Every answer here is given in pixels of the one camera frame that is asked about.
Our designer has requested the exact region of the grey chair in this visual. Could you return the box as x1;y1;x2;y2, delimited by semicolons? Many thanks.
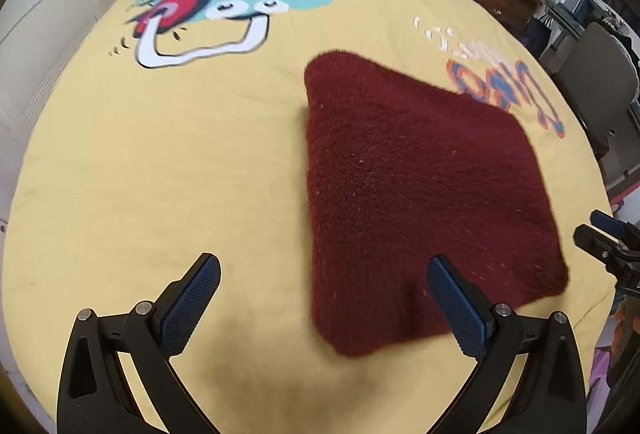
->
552;21;640;175

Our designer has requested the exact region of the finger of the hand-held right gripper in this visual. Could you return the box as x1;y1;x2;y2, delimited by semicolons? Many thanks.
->
573;224;640;275
590;209;640;245

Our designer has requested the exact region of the yellow cartoon printed bed sheet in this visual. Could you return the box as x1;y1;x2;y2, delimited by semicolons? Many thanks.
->
2;0;617;434

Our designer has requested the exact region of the maroon knit sweater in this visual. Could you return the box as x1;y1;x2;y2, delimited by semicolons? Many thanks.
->
303;49;571;358

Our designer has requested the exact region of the dark blue bag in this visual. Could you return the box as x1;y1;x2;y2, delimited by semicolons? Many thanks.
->
520;16;557;61

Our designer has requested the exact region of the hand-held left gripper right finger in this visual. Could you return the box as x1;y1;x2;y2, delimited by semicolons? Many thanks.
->
426;255;587;434

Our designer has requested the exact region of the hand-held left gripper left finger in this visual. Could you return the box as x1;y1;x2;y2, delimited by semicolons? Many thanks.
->
56;252;222;434

